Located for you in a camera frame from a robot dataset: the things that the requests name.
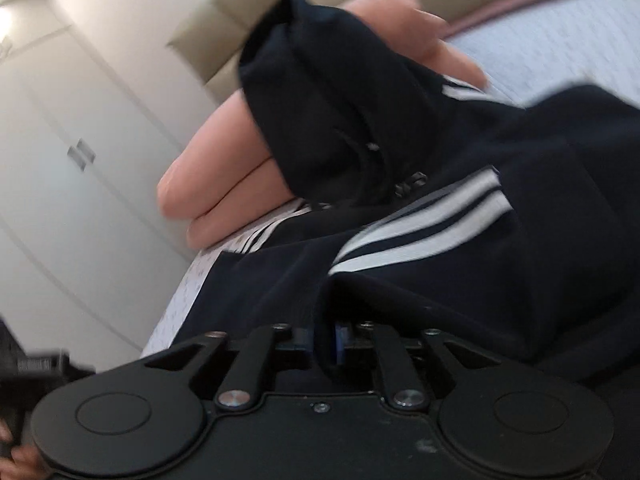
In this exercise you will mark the white printed bed sheet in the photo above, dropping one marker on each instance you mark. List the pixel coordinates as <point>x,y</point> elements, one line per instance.
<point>550,45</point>

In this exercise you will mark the navy jacket with white stripes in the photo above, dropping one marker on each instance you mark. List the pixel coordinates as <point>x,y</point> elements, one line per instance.
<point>500,285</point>

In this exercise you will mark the pink folded blanket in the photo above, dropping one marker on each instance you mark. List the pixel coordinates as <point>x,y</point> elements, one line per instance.
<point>220,175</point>

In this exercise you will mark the beige padded headboard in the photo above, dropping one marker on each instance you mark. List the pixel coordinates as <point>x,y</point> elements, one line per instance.
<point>240,15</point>

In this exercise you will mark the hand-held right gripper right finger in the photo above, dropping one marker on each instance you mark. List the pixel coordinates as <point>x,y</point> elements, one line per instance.
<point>342,345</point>

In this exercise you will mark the person's left hand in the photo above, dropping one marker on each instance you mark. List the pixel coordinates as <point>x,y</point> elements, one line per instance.
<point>22,460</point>

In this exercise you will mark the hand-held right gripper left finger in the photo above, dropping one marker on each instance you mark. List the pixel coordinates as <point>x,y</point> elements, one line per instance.
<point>302,342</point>

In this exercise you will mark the white wardrobe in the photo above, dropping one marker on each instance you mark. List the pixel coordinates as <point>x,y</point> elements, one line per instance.
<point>60,240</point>

